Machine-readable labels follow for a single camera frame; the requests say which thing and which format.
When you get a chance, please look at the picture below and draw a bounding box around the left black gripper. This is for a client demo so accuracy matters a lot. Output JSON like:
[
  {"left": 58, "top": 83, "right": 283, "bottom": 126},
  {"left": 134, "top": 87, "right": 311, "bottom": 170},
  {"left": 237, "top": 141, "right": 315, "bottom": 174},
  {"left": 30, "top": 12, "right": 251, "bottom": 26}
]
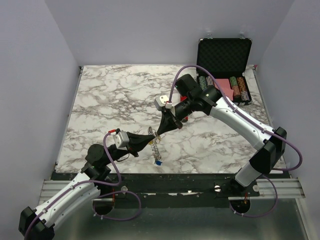
[{"left": 104, "top": 131, "right": 155, "bottom": 166}]

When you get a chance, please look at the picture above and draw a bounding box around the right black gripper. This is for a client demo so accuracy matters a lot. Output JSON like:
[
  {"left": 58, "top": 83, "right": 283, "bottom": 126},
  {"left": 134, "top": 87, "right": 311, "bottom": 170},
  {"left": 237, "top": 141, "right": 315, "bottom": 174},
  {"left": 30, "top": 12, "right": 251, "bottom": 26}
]
[{"left": 156, "top": 96, "right": 195, "bottom": 136}]

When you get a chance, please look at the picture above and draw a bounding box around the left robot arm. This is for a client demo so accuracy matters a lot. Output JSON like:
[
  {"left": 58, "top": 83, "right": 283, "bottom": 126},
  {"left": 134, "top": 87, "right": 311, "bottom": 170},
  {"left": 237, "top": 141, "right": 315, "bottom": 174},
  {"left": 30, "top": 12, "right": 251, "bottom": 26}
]
[{"left": 18, "top": 129, "right": 155, "bottom": 240}]

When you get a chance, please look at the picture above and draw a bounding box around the pink playing cards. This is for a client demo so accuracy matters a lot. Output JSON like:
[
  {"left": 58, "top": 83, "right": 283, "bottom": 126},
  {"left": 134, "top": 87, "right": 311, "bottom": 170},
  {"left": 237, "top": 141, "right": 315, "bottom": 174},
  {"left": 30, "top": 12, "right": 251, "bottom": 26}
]
[{"left": 214, "top": 78, "right": 234, "bottom": 100}]

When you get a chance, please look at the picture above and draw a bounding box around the black poker chip case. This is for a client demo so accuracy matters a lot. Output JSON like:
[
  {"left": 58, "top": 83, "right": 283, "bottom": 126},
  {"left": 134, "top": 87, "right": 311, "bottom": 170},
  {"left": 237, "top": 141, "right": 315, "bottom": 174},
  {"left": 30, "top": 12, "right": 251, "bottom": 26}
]
[{"left": 196, "top": 38, "right": 252, "bottom": 106}]

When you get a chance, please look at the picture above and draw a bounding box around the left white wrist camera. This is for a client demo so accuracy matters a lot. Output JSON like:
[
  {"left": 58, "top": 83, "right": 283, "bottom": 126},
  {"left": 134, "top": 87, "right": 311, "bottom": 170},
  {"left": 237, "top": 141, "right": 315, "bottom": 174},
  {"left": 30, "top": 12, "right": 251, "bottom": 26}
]
[{"left": 113, "top": 130, "right": 130, "bottom": 150}]

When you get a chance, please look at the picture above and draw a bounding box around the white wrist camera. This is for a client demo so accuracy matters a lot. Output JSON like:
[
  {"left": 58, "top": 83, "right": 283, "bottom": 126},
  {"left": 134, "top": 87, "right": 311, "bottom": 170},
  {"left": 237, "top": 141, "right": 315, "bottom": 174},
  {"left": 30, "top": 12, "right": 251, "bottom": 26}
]
[
  {"left": 113, "top": 130, "right": 130, "bottom": 150},
  {"left": 154, "top": 95, "right": 174, "bottom": 112}
]

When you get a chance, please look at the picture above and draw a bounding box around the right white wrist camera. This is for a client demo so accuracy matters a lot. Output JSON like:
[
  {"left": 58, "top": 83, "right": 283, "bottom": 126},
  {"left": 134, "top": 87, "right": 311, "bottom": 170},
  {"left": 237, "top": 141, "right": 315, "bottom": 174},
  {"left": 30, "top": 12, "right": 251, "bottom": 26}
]
[{"left": 154, "top": 95, "right": 174, "bottom": 112}]

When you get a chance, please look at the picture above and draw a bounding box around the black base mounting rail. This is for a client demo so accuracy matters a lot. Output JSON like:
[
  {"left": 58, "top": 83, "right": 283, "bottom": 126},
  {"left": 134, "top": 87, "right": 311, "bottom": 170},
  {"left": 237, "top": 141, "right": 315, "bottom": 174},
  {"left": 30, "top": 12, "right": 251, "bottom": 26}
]
[{"left": 99, "top": 173, "right": 260, "bottom": 209}]

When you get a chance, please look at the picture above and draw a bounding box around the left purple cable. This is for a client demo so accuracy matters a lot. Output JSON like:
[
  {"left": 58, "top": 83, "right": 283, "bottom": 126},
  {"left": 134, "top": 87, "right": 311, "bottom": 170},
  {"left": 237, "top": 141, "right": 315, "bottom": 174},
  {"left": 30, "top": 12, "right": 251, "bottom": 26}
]
[{"left": 23, "top": 128, "right": 142, "bottom": 240}]

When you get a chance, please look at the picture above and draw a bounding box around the purple cable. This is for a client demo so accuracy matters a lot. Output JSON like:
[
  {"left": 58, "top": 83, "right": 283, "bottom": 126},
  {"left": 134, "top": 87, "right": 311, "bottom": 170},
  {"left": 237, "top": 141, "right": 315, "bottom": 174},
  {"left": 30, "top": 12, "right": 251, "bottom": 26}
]
[
  {"left": 23, "top": 128, "right": 142, "bottom": 240},
  {"left": 167, "top": 65, "right": 303, "bottom": 218}
]

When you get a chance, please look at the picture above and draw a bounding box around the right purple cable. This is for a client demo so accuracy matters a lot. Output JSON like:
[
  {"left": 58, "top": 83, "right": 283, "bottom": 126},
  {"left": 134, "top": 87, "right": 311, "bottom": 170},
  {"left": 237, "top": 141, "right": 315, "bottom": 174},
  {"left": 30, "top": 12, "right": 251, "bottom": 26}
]
[{"left": 167, "top": 65, "right": 303, "bottom": 218}]

